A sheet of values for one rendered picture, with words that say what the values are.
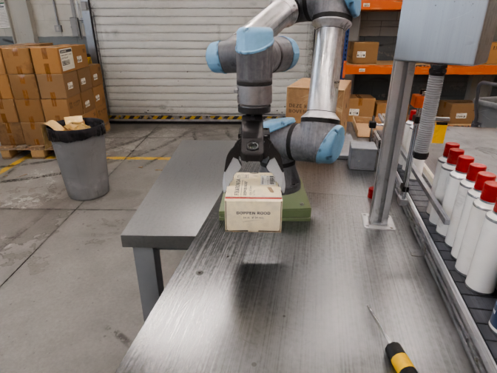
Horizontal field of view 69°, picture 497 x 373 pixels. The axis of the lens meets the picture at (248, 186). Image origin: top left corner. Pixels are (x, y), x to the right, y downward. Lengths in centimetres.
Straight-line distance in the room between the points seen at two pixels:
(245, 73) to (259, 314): 48
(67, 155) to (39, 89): 137
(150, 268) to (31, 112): 358
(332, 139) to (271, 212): 37
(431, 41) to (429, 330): 59
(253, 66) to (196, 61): 463
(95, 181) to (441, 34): 285
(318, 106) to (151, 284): 72
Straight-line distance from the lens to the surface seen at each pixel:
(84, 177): 326
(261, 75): 76
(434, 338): 81
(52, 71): 434
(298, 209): 107
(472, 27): 89
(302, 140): 109
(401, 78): 100
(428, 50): 92
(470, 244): 87
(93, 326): 207
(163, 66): 548
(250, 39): 75
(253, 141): 73
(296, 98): 160
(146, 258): 112
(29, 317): 225
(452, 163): 101
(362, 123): 225
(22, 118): 462
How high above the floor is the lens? 136
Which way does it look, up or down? 24 degrees down
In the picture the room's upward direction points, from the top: straight up
